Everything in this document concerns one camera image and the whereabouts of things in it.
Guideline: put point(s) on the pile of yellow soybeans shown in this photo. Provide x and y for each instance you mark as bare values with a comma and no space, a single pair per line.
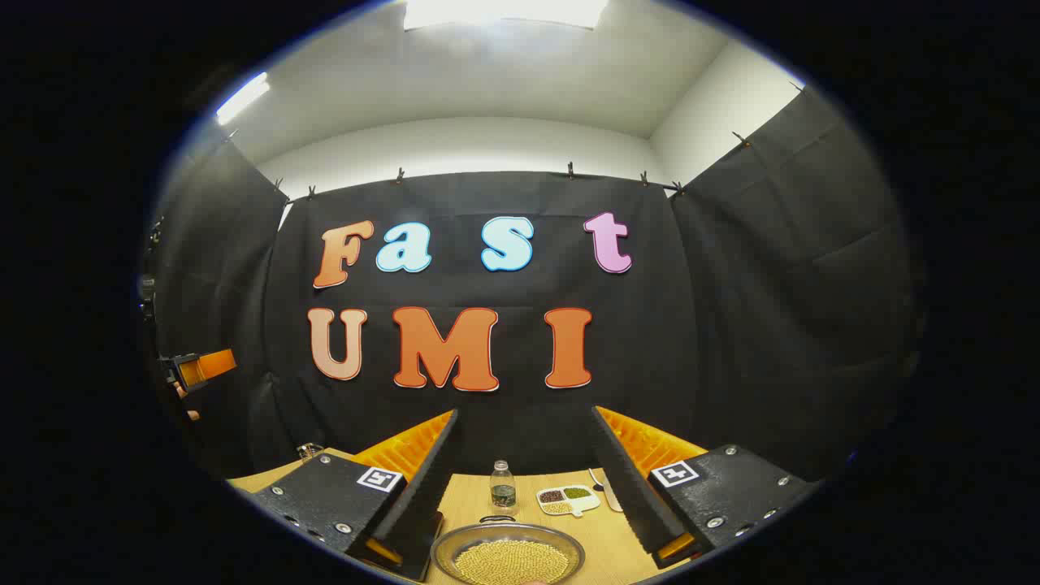
512,562

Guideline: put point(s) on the large ceiling light panel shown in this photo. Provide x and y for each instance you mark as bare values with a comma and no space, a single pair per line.
504,12

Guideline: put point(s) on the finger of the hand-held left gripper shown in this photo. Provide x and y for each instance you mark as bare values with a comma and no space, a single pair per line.
213,366

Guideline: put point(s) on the small ceiling light panel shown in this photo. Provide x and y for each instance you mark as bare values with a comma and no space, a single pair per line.
242,99

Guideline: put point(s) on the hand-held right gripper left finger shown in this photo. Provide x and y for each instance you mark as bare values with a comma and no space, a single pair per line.
422,487

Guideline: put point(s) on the white divided plate with beans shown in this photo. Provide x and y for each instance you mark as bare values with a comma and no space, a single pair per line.
569,500

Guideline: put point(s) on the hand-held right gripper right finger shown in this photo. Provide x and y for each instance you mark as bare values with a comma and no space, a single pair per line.
630,487

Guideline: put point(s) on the clear plastic water bottle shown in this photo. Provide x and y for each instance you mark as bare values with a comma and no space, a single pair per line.
503,487

